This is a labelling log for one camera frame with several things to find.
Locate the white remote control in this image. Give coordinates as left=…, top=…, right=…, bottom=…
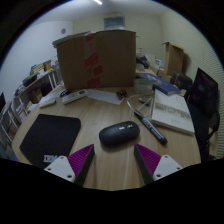
left=61, top=89, right=89, bottom=105

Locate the large brown cardboard box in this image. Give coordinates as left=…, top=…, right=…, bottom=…
left=55, top=29, right=138, bottom=91

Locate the grey window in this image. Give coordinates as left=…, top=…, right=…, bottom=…
left=103, top=16, right=126, bottom=30

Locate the blue book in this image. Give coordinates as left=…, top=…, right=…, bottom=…
left=135, top=72, right=182, bottom=96

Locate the black office chair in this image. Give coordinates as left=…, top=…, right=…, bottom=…
left=184, top=67, right=222, bottom=163

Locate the small white flat device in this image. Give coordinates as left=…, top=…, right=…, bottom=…
left=38, top=98, right=58, bottom=109

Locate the white shelf unit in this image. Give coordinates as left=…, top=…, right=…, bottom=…
left=0, top=99, right=24, bottom=158

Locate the tall open cardboard box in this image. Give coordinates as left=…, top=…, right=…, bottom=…
left=162, top=41, right=185, bottom=77

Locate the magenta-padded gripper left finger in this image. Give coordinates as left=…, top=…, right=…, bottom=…
left=44, top=143, right=96, bottom=188

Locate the black mouse pad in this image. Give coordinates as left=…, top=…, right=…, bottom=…
left=19, top=113, right=82, bottom=170

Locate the cluttered wooden side desk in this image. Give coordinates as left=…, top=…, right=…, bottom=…
left=14, top=59, right=63, bottom=104

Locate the white paper sheet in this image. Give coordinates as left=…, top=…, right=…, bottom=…
left=87, top=88, right=125, bottom=106
left=39, top=91, right=66, bottom=105

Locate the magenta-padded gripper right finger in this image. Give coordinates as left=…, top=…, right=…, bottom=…
left=133, top=143, right=184, bottom=186

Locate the clear plastic container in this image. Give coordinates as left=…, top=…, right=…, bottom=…
left=133, top=78, right=154, bottom=95

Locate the black marker pen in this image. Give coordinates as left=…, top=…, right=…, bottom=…
left=133, top=109, right=169, bottom=146

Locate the black monitor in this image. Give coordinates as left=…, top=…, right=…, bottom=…
left=0, top=92, right=7, bottom=113

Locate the black computer mouse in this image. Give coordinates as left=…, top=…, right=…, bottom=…
left=98, top=120, right=141, bottom=148

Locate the dark bag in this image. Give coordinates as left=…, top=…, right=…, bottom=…
left=170, top=71, right=194, bottom=90

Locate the white closed book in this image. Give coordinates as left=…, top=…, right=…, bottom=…
left=150, top=88, right=196, bottom=136

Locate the white cable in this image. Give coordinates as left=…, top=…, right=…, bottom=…
left=126, top=94, right=154, bottom=116

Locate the small dark binder clip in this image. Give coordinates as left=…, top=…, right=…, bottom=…
left=116, top=89, right=129, bottom=100

